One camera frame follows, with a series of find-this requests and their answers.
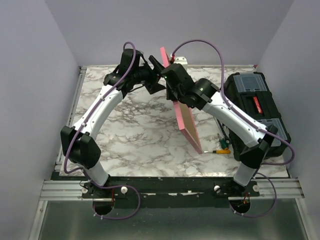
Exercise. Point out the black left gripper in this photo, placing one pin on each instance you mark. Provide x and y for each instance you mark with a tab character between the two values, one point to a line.
154	76

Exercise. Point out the yellow handled screwdriver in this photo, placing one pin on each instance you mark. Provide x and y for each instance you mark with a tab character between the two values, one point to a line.
221	152

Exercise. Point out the pink picture frame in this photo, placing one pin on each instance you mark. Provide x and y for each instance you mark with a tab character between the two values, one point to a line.
184	115

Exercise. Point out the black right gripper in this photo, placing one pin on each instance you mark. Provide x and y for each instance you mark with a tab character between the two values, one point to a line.
169	96

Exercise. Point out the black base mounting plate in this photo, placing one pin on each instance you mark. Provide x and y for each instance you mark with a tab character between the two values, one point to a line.
168	192

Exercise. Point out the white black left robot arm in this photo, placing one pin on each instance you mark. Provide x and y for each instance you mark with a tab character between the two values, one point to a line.
79	141

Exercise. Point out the aluminium extrusion rail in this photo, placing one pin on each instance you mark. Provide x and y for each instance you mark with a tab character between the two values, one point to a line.
70	190

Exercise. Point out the black plastic toolbox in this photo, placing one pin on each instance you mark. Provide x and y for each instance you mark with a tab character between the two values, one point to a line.
249	92

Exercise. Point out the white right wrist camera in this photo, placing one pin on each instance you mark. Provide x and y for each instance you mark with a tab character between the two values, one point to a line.
181	60

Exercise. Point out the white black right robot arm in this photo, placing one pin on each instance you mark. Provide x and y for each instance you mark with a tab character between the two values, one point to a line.
206	96

